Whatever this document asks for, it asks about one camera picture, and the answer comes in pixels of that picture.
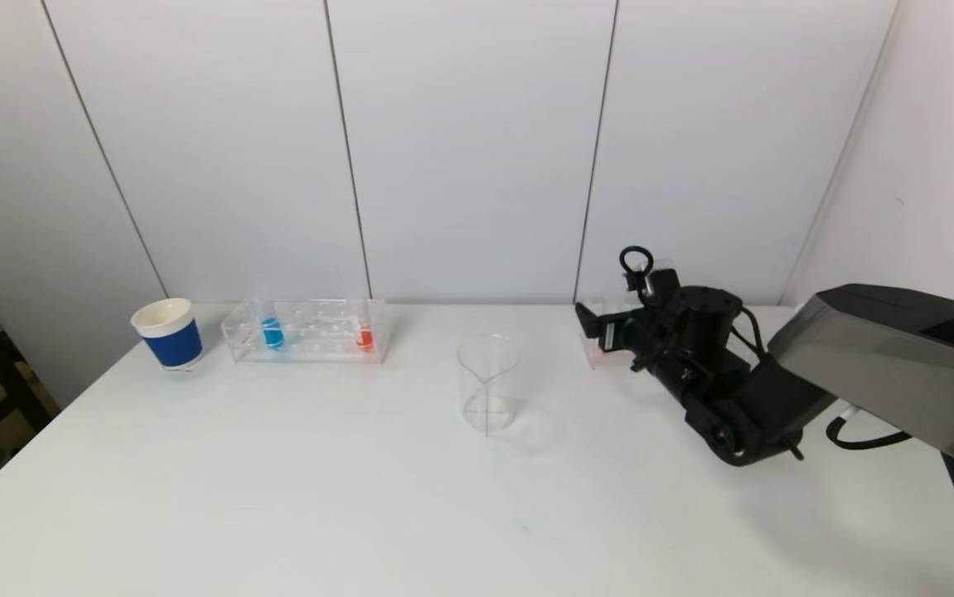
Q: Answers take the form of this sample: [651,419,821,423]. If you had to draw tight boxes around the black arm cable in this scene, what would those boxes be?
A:
[826,405,913,452]

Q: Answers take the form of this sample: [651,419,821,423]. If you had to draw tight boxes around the clear acrylic test tube rack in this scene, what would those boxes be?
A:
[223,299,388,366]
[580,294,651,371]

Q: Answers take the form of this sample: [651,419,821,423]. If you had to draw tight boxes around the blue white paper cup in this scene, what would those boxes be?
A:
[132,298,205,371]

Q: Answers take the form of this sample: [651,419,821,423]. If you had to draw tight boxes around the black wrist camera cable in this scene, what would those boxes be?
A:
[618,245,655,284]

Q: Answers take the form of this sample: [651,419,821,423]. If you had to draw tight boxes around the test tube with blue pigment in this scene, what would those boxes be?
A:
[259,294,287,351]

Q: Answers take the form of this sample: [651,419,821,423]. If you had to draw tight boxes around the clear glass beaker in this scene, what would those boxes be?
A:
[456,333,521,435]

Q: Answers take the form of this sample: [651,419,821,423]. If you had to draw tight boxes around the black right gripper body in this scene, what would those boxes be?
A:
[598,309,667,370]

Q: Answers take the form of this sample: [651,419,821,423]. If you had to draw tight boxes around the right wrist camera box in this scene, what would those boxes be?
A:
[627,265,681,306]

